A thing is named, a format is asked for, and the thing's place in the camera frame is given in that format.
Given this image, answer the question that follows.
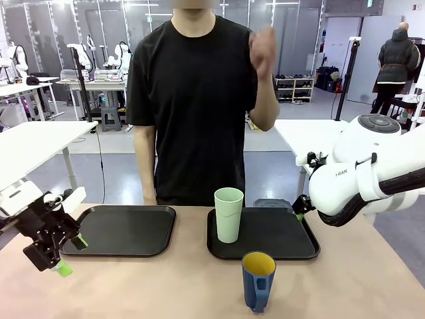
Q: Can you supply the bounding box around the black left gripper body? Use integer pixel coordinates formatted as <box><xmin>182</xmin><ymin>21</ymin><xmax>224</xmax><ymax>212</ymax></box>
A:
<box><xmin>15</xmin><ymin>189</ymin><xmax>82</xmax><ymax>247</ymax></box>

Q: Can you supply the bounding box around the black cable bundle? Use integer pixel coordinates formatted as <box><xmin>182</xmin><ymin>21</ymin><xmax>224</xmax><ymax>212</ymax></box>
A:
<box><xmin>317</xmin><ymin>167</ymin><xmax>425</xmax><ymax>227</ymax></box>

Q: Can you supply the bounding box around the black luggage bag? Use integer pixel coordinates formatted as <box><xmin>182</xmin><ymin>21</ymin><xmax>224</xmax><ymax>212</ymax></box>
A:
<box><xmin>316</xmin><ymin>65</ymin><xmax>343</xmax><ymax>93</ymax></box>

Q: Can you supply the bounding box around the pale green plastic cup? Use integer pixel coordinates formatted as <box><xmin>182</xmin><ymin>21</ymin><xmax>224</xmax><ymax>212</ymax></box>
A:
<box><xmin>214</xmin><ymin>187</ymin><xmax>245</xmax><ymax>244</ymax></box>

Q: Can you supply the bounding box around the white background workbench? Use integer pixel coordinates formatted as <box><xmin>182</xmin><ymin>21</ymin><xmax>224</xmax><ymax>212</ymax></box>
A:
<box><xmin>0</xmin><ymin>76</ymin><xmax>60</xmax><ymax>121</ymax></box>

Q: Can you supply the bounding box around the blue mug yellow inside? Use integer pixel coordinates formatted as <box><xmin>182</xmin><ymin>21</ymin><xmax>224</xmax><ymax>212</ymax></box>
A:
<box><xmin>241</xmin><ymin>251</ymin><xmax>278</xmax><ymax>314</ymax></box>

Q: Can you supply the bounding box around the yellow floor object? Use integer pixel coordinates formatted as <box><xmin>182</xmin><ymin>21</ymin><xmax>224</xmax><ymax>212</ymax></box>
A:
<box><xmin>244</xmin><ymin>112</ymin><xmax>260</xmax><ymax>131</ymax></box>

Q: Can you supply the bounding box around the white side table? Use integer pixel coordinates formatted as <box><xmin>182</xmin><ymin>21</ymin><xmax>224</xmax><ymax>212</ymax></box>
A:
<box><xmin>274</xmin><ymin>118</ymin><xmax>350</xmax><ymax>200</ymax></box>
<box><xmin>0</xmin><ymin>120</ymin><xmax>100</xmax><ymax>203</ymax></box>

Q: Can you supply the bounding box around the person's left hand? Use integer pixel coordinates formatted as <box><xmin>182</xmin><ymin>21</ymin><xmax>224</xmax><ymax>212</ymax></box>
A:
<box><xmin>248</xmin><ymin>26</ymin><xmax>278</xmax><ymax>81</ymax></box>

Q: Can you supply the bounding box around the person's left forearm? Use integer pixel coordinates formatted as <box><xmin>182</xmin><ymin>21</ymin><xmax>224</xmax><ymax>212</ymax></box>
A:
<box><xmin>248</xmin><ymin>71</ymin><xmax>281</xmax><ymax>132</ymax></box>

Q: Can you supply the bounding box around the wooden shoe rack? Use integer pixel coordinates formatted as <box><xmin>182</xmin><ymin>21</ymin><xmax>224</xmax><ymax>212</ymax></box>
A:
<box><xmin>275</xmin><ymin>76</ymin><xmax>315</xmax><ymax>104</ymax></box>

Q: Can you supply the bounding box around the grey plastic step stool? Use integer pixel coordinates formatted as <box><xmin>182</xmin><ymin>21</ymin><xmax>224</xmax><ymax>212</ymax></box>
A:
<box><xmin>100</xmin><ymin>106</ymin><xmax>120</xmax><ymax>133</ymax></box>

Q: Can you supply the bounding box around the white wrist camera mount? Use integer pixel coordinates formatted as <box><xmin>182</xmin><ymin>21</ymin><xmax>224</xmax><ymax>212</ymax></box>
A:
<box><xmin>62</xmin><ymin>186</ymin><xmax>87</xmax><ymax>213</ymax></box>

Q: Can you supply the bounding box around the black clamp knob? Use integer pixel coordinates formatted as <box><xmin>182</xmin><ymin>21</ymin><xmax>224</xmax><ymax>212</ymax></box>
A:
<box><xmin>306</xmin><ymin>151</ymin><xmax>329</xmax><ymax>167</ymax></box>

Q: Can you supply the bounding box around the clear plastic storage box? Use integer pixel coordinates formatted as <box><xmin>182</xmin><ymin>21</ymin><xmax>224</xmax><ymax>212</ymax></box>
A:
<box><xmin>94</xmin><ymin>67</ymin><xmax>126</xmax><ymax>81</ymax></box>

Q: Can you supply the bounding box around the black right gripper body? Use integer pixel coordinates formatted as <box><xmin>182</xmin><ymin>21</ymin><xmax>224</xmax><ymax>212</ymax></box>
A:
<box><xmin>291</xmin><ymin>194</ymin><xmax>315</xmax><ymax>215</ymax></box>

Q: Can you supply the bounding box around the black tripod stand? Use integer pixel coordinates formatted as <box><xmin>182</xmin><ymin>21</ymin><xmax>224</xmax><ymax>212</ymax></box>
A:
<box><xmin>66</xmin><ymin>43</ymin><xmax>94</xmax><ymax>123</ymax></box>
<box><xmin>333</xmin><ymin>37</ymin><xmax>362</xmax><ymax>122</ymax></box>

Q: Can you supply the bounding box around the black hanging cable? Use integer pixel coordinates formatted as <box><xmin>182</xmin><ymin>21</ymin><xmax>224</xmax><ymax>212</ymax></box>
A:
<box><xmin>94</xmin><ymin>130</ymin><xmax>106</xmax><ymax>203</ymax></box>

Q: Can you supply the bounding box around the person in dark jacket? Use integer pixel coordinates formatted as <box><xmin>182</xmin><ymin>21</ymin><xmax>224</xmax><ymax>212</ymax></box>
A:
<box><xmin>369</xmin><ymin>22</ymin><xmax>422</xmax><ymax>116</ymax></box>

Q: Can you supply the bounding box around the person in black t-shirt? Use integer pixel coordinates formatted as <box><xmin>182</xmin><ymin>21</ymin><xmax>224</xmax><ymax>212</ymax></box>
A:
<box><xmin>125</xmin><ymin>6</ymin><xmax>280</xmax><ymax>207</ymax></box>

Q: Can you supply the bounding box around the black plastic tray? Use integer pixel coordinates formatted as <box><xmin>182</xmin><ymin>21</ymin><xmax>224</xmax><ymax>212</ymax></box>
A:
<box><xmin>59</xmin><ymin>205</ymin><xmax>177</xmax><ymax>259</ymax></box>
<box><xmin>207</xmin><ymin>207</ymin><xmax>321</xmax><ymax>262</ymax></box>

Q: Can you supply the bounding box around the person's right forearm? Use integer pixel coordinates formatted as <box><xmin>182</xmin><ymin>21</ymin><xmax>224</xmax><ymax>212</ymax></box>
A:
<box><xmin>133</xmin><ymin>125</ymin><xmax>157</xmax><ymax>200</ymax></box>

